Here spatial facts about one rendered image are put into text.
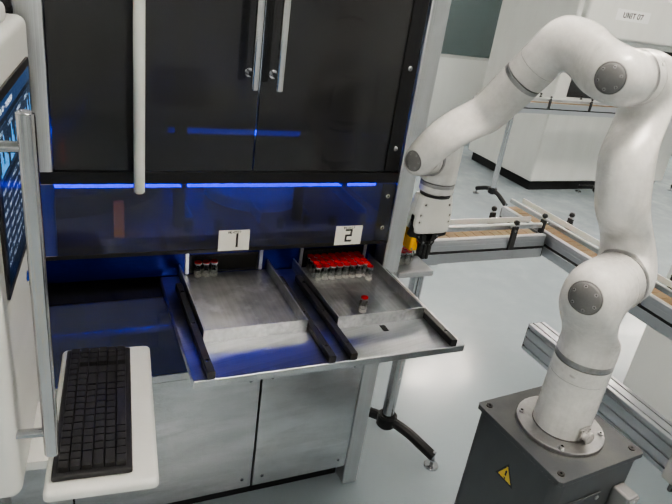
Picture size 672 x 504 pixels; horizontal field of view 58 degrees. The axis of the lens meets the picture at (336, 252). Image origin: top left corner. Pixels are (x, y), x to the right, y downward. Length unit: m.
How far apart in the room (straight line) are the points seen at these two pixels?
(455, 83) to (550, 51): 6.18
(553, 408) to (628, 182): 0.50
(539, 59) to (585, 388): 0.66
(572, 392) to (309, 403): 0.97
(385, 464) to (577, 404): 1.27
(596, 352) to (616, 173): 0.35
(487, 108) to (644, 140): 0.31
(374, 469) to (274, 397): 0.65
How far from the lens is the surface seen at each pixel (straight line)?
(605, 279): 1.20
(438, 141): 1.33
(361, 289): 1.76
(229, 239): 1.64
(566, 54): 1.25
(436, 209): 1.47
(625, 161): 1.21
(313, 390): 2.02
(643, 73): 1.15
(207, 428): 1.99
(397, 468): 2.50
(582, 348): 1.31
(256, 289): 1.69
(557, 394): 1.37
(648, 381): 2.98
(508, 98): 1.32
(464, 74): 7.47
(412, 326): 1.64
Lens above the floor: 1.70
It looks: 25 degrees down
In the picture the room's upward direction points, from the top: 8 degrees clockwise
